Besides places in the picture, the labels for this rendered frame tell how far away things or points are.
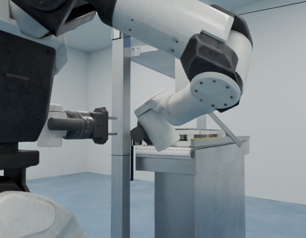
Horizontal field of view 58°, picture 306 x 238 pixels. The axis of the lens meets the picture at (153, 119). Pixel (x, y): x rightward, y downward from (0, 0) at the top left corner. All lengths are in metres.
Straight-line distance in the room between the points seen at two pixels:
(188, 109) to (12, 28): 0.33
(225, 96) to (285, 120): 3.81
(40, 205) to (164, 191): 0.82
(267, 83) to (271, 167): 1.21
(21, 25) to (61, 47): 0.09
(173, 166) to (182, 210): 0.23
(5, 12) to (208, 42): 0.31
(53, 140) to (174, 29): 0.50
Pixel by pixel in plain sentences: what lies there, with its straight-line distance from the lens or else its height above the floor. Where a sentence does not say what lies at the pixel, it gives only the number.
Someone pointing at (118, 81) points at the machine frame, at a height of 1.17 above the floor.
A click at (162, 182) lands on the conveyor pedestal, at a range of 1.32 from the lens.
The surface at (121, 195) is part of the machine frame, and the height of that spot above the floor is 0.69.
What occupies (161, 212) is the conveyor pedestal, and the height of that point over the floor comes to 0.58.
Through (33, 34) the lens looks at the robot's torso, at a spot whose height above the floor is 1.11.
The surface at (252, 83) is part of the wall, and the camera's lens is 4.42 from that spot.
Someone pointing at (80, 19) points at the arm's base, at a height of 1.13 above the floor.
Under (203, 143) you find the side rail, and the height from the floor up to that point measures 0.90.
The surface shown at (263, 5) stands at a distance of 1.05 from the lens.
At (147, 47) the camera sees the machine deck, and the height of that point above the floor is 1.32.
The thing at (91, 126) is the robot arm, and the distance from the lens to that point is 0.86.
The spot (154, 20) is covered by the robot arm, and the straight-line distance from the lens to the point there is 0.41.
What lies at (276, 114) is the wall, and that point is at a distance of 4.26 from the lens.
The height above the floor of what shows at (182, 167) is 0.80.
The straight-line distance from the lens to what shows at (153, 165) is 1.21.
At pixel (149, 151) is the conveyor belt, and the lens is 1.19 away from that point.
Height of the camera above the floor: 0.95
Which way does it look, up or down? 3 degrees up
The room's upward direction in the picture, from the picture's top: straight up
